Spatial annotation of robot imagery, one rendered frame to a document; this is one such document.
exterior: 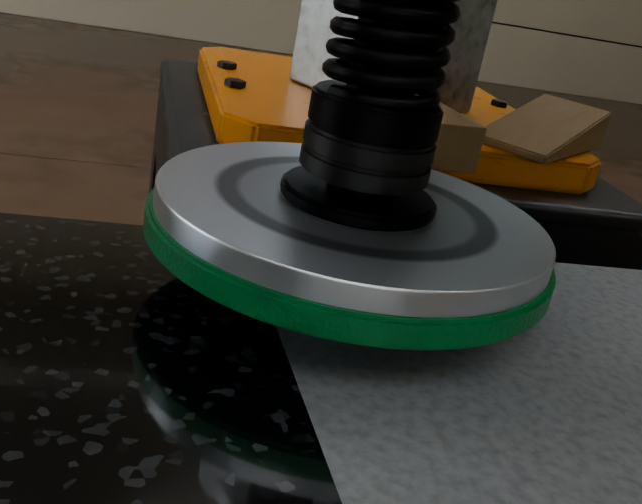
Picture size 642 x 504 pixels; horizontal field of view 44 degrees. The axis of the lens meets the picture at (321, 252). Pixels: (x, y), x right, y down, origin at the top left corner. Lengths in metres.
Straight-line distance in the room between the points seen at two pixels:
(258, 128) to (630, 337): 0.52
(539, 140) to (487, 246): 0.62
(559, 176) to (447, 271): 0.67
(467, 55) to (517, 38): 6.04
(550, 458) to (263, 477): 0.13
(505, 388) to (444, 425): 0.05
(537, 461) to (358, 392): 0.08
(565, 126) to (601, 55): 6.52
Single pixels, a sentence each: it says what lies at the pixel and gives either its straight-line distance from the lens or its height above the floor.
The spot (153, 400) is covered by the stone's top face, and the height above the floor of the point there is 0.80.
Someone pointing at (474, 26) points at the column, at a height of 0.90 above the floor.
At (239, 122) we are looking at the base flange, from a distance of 0.90.
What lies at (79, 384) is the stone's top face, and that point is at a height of 0.80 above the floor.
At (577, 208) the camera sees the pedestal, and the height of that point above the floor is 0.74.
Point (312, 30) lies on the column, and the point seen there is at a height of 0.86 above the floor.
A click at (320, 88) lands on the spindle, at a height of 0.92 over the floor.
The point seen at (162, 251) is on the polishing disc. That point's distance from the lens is 0.38.
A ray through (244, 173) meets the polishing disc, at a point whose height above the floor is 0.86.
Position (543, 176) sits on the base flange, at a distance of 1.01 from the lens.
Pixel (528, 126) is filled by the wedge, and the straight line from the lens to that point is 1.05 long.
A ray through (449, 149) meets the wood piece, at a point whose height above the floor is 0.80.
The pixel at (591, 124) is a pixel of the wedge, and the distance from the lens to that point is 1.09.
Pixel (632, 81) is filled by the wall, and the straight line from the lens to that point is 7.82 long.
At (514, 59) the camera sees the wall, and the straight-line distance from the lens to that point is 7.20.
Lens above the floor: 0.99
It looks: 22 degrees down
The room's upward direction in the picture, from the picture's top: 11 degrees clockwise
